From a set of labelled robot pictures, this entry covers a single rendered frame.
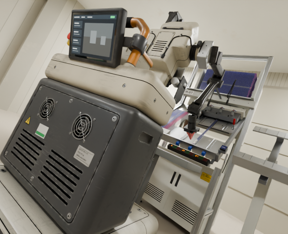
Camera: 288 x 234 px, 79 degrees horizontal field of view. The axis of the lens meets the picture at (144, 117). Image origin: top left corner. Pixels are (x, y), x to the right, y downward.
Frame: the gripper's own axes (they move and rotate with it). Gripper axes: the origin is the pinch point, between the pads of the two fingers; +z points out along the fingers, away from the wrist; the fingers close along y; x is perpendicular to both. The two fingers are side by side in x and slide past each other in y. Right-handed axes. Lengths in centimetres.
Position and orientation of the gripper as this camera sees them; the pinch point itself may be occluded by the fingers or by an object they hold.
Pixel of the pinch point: (190, 138)
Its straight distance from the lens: 136.4
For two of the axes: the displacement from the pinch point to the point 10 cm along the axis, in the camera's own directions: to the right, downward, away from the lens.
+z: 0.6, 9.0, 4.3
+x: -6.6, 3.6, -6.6
